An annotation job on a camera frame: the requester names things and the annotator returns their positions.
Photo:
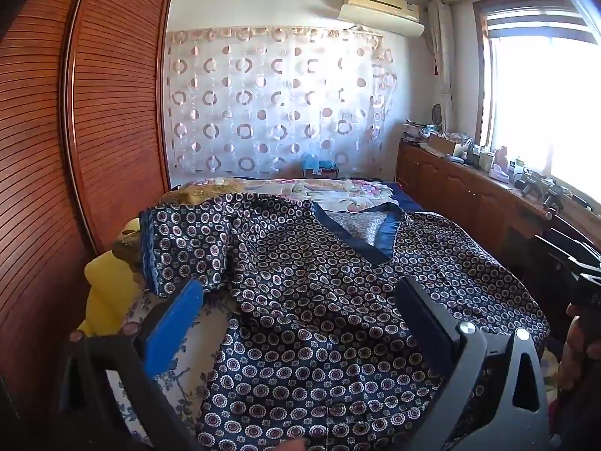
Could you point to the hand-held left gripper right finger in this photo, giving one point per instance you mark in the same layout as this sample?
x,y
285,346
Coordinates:
x,y
425,312

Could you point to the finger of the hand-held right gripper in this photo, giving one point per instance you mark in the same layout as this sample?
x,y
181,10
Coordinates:
x,y
563,246

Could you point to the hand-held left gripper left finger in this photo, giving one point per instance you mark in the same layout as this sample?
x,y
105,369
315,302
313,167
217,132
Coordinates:
x,y
171,326

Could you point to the navy circle-print shirt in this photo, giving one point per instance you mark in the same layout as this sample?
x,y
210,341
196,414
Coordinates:
x,y
328,314

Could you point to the person's right hand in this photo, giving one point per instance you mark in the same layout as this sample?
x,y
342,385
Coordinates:
x,y
573,338

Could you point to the black hand tool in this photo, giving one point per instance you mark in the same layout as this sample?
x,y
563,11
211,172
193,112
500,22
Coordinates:
x,y
531,184
555,199

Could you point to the yellow pillow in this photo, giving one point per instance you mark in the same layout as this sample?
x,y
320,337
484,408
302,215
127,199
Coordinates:
x,y
105,282

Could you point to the pink container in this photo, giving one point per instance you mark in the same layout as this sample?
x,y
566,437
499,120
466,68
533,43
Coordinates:
x,y
500,163

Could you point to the navy blanket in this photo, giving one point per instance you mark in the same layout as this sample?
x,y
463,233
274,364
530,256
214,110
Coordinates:
x,y
404,196

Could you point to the long wooden cabinet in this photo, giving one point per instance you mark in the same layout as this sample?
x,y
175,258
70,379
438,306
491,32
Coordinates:
x,y
460,188

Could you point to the wooden-framed window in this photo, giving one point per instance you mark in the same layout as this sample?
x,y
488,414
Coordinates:
x,y
540,94

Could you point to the cardboard box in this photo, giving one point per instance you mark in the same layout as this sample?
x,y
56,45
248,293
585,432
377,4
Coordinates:
x,y
441,144

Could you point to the blue tissue pack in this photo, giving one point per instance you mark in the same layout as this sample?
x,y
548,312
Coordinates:
x,y
319,165

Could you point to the pile of papers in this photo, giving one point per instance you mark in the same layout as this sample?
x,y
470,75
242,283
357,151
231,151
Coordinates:
x,y
418,130

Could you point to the cream window curtain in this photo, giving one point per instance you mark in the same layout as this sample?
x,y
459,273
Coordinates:
x,y
441,56

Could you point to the wooden louvred wardrobe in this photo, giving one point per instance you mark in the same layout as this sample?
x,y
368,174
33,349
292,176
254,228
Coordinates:
x,y
108,103

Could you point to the sheer circle-print curtain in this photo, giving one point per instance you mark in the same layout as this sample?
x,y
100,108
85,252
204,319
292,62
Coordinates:
x,y
281,103

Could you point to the white air conditioner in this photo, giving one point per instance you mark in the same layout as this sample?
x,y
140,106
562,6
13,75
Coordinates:
x,y
380,14

